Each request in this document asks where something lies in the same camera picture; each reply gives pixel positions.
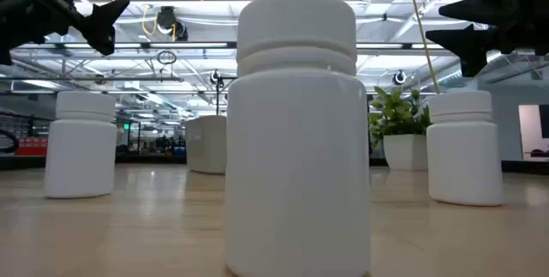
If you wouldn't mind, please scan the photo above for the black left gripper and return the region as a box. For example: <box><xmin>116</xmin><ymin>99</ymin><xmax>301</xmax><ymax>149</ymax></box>
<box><xmin>0</xmin><ymin>0</ymin><xmax>131</xmax><ymax>66</ymax></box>

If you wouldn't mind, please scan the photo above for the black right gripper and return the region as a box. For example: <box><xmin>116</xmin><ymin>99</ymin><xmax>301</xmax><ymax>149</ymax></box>
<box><xmin>425</xmin><ymin>0</ymin><xmax>549</xmax><ymax>78</ymax></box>

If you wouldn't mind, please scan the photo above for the white ball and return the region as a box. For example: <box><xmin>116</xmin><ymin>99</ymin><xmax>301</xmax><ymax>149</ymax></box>
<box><xmin>425</xmin><ymin>89</ymin><xmax>504</xmax><ymax>208</ymax></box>
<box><xmin>43</xmin><ymin>90</ymin><xmax>118</xmax><ymax>200</ymax></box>
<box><xmin>225</xmin><ymin>0</ymin><xmax>372</xmax><ymax>277</ymax></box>

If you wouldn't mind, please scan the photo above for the grey plastic basket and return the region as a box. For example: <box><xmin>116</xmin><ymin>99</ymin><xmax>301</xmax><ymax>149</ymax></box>
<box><xmin>184</xmin><ymin>114</ymin><xmax>228</xmax><ymax>175</ymax></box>

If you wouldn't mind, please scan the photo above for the ceiling light strip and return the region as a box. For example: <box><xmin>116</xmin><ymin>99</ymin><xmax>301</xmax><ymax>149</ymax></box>
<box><xmin>355</xmin><ymin>43</ymin><xmax>455</xmax><ymax>51</ymax></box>
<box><xmin>45</xmin><ymin>41</ymin><xmax>237</xmax><ymax>50</ymax></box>

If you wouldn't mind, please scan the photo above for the white display board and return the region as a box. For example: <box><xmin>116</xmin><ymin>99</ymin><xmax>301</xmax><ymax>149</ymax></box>
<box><xmin>517</xmin><ymin>104</ymin><xmax>549</xmax><ymax>162</ymax></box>

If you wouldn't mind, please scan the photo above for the green plant in white pot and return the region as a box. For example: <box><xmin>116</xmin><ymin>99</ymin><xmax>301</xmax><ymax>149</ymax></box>
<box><xmin>367</xmin><ymin>86</ymin><xmax>433</xmax><ymax>171</ymax></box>

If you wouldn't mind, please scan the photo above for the red storage rack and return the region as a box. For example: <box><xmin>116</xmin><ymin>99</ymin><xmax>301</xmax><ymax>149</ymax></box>
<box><xmin>15</xmin><ymin>136</ymin><xmax>49</xmax><ymax>157</ymax></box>

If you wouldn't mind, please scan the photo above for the yellow hanging cable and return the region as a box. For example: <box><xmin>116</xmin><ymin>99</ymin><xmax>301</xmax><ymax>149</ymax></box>
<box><xmin>405</xmin><ymin>0</ymin><xmax>441</xmax><ymax>94</ymax></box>

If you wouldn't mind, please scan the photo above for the yellow coiled ceiling cable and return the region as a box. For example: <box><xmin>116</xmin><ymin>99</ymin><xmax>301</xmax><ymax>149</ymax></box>
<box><xmin>141</xmin><ymin>5</ymin><xmax>178</xmax><ymax>40</ymax></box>

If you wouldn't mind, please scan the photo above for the black hanging cable loop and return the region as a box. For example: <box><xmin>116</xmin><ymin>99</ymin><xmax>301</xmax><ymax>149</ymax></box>
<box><xmin>156</xmin><ymin>50</ymin><xmax>178</xmax><ymax>66</ymax></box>

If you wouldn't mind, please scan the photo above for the black curved cable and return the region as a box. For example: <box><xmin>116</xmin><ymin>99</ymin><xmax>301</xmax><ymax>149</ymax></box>
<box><xmin>0</xmin><ymin>127</ymin><xmax>21</xmax><ymax>154</ymax></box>

